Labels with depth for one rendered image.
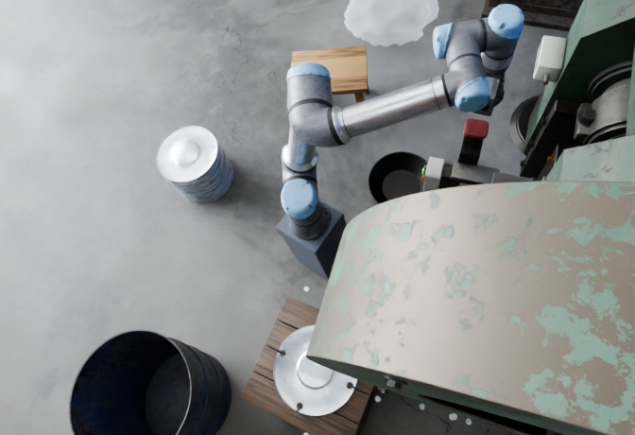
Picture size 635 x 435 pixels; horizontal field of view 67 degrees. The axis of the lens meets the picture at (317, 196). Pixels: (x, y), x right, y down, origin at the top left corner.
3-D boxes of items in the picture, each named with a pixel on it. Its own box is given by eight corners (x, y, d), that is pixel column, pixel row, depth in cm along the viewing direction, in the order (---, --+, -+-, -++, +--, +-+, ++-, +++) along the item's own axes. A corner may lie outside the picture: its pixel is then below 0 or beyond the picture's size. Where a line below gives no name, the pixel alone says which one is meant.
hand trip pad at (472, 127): (459, 146, 153) (462, 133, 146) (463, 130, 155) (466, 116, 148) (482, 149, 151) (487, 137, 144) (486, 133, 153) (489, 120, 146)
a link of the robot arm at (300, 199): (287, 228, 165) (279, 214, 153) (286, 192, 170) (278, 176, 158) (322, 224, 164) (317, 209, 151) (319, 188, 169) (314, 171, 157)
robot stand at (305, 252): (298, 260, 217) (275, 227, 176) (320, 229, 222) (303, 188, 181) (330, 283, 211) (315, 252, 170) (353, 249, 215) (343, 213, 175)
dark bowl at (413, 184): (361, 209, 223) (360, 203, 216) (378, 152, 233) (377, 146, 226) (426, 224, 215) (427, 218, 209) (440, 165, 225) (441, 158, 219)
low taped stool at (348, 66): (302, 133, 244) (289, 95, 213) (303, 94, 253) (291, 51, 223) (371, 129, 239) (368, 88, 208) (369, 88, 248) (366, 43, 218)
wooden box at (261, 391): (265, 399, 196) (239, 397, 164) (304, 311, 208) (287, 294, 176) (355, 445, 184) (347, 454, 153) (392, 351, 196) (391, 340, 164)
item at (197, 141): (158, 189, 214) (158, 188, 214) (155, 134, 226) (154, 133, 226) (221, 173, 213) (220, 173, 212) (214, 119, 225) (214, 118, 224)
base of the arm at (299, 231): (281, 226, 176) (274, 216, 167) (304, 193, 180) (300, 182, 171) (314, 248, 171) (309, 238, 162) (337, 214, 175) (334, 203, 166)
